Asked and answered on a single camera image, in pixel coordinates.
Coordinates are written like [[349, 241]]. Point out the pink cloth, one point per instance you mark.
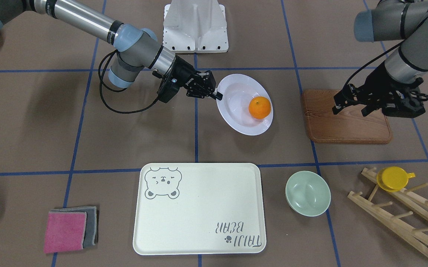
[[65, 231]]

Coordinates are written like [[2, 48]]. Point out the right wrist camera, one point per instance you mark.
[[168, 89]]

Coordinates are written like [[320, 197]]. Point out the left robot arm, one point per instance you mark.
[[407, 22]]

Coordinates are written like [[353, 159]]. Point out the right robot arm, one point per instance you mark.
[[135, 48]]

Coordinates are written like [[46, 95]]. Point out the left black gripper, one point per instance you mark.
[[377, 86]]

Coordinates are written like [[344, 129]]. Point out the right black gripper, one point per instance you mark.
[[182, 72]]

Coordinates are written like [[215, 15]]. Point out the wooden drying rack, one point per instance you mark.
[[411, 226]]

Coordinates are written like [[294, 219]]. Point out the orange fruit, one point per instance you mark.
[[259, 107]]

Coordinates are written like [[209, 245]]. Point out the grey cloth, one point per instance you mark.
[[91, 222]]

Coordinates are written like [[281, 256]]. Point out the cream bear tray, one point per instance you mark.
[[199, 208]]

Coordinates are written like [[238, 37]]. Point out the wooden cutting board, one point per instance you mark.
[[347, 127]]

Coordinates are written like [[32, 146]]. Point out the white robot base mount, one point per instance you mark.
[[195, 26]]

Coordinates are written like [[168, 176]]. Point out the yellow mug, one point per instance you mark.
[[393, 178]]

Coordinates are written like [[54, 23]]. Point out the green bowl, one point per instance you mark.
[[307, 193]]

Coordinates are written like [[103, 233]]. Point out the white round plate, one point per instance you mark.
[[238, 90]]

